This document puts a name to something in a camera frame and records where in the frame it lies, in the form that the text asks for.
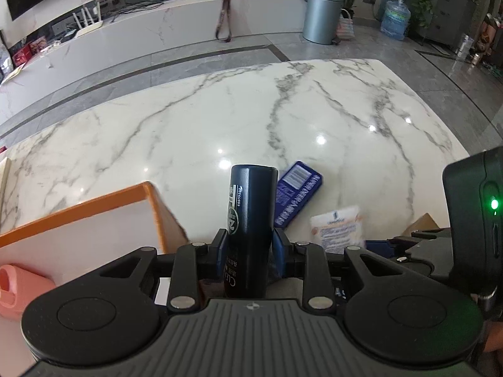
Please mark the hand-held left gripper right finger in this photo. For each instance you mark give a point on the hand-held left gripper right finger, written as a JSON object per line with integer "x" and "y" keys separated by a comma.
{"x": 279, "y": 246}

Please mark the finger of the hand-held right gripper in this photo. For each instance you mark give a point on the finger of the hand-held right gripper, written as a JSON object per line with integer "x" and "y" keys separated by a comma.
{"x": 416, "y": 257}
{"x": 430, "y": 235}

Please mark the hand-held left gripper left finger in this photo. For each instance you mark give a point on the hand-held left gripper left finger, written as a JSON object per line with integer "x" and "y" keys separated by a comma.
{"x": 223, "y": 245}

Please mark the dark blue cylindrical bottle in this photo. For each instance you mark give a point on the dark blue cylindrical bottle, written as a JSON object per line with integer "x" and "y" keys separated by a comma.
{"x": 251, "y": 224}

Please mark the orange cardboard box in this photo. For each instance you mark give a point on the orange cardboard box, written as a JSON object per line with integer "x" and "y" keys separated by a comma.
{"x": 90, "y": 235}

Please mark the tan cardboard piece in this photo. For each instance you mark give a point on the tan cardboard piece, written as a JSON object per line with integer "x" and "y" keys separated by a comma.
{"x": 422, "y": 223}

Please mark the flat blue tin box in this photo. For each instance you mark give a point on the flat blue tin box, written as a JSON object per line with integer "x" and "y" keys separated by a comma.
{"x": 296, "y": 192}

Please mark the white tissue packet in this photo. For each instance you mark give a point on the white tissue packet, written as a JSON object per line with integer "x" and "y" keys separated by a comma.
{"x": 338, "y": 227}

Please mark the grey drawer cabinet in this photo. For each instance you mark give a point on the grey drawer cabinet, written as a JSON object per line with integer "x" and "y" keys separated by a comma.
{"x": 452, "y": 15}

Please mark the pink plastic item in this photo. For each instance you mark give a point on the pink plastic item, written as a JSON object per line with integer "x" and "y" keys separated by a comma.
{"x": 19, "y": 290}

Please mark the blue water jug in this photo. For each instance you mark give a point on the blue water jug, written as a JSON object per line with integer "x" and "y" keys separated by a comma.
{"x": 396, "y": 19}

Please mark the white marble media console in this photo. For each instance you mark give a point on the white marble media console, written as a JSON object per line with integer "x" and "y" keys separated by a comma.
{"x": 157, "y": 31}

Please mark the woven checkered bag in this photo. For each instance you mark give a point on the woven checkered bag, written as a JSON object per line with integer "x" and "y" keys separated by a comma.
{"x": 346, "y": 25}

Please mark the silver trash bin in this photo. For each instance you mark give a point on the silver trash bin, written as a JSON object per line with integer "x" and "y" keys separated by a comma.
{"x": 321, "y": 15}

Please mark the white router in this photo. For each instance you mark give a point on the white router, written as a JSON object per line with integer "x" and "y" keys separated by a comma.
{"x": 88, "y": 23}

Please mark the red gift boxes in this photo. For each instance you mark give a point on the red gift boxes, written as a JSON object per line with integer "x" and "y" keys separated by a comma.
{"x": 27, "y": 51}

